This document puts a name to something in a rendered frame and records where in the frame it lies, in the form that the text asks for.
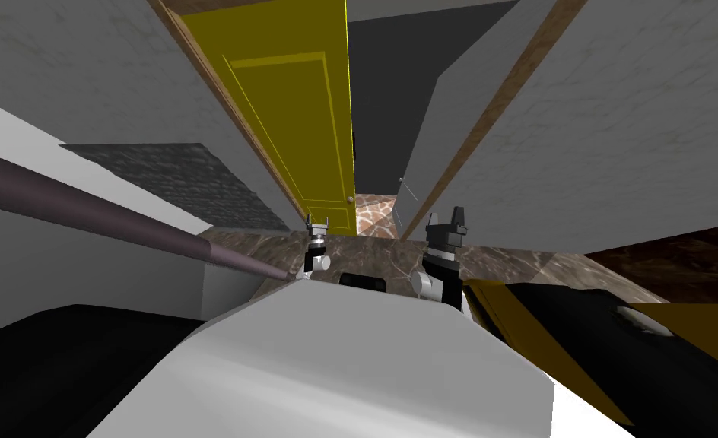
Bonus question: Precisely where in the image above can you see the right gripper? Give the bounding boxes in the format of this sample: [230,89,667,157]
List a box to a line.
[425,206,469,262]

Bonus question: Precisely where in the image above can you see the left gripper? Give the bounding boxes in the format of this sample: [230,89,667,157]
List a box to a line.
[307,215,330,245]

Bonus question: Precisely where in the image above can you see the yellow door leaf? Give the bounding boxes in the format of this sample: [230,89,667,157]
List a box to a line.
[179,0,357,238]

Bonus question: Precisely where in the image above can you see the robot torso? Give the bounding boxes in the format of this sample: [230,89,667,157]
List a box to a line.
[87,273,556,438]

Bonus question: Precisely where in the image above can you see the long purple grey bar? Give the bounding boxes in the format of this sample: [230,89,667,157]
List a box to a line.
[0,145,294,282]

